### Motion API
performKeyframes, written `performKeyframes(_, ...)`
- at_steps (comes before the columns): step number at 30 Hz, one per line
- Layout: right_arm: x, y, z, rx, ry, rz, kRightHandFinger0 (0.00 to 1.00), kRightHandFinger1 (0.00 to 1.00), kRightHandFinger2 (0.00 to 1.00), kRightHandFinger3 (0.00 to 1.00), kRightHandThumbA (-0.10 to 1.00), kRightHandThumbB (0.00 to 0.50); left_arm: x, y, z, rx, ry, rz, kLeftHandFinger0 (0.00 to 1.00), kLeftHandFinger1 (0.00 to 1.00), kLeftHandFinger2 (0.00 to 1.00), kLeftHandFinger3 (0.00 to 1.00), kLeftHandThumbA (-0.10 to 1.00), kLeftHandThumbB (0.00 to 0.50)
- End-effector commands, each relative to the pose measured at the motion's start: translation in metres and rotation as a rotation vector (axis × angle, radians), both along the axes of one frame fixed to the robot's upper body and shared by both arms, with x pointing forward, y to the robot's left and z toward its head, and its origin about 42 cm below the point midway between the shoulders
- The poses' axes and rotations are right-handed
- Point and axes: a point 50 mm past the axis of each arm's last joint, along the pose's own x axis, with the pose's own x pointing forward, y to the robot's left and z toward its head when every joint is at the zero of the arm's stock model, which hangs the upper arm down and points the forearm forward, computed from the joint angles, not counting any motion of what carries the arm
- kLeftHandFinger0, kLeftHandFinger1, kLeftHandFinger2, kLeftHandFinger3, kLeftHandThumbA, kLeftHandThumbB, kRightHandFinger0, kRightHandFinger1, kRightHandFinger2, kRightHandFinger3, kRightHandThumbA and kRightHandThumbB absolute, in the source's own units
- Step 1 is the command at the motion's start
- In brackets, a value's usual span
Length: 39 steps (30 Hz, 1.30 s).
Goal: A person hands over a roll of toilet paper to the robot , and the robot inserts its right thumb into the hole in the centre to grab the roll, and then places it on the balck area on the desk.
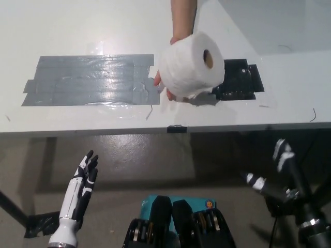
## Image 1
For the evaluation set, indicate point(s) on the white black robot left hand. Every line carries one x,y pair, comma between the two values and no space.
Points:
75,191

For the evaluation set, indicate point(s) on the bare person hand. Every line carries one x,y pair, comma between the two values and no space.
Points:
157,78

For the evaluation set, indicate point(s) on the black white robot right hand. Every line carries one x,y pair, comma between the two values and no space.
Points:
297,186

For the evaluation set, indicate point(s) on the white toilet paper roll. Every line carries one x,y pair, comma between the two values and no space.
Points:
186,67

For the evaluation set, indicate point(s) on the black teal robot torso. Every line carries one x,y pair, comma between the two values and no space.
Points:
160,219

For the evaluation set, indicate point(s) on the small black tape piece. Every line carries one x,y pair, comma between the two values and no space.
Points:
176,129

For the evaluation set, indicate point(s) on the clear tape strip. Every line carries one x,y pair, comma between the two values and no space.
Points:
77,111

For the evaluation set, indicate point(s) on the grey duct tape patch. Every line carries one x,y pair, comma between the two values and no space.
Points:
77,77

